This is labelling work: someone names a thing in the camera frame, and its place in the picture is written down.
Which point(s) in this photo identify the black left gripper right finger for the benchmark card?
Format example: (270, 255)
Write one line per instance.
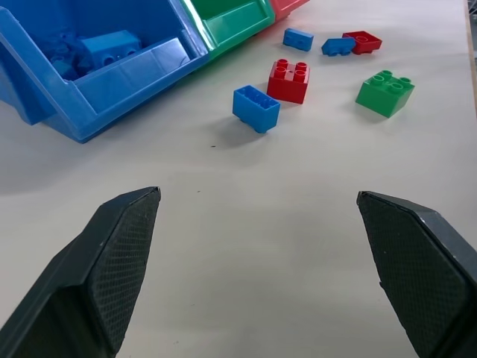
(410, 268)

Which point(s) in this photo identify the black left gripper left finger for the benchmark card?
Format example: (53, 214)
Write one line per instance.
(112, 268)

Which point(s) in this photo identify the green four-stud building brick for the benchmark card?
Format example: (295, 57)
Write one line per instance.
(384, 93)

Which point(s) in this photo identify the blue plastic storage bin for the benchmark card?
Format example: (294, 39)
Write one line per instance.
(97, 71)

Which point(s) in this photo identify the blue building brick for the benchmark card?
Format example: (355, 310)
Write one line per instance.
(298, 38)
(65, 52)
(337, 46)
(257, 108)
(112, 48)

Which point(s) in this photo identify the red four-stud building brick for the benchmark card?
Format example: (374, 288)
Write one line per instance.
(288, 82)

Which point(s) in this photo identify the green plastic storage bin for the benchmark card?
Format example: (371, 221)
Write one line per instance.
(231, 26)

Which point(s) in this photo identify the red plastic storage bin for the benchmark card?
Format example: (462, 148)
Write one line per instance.
(287, 7)

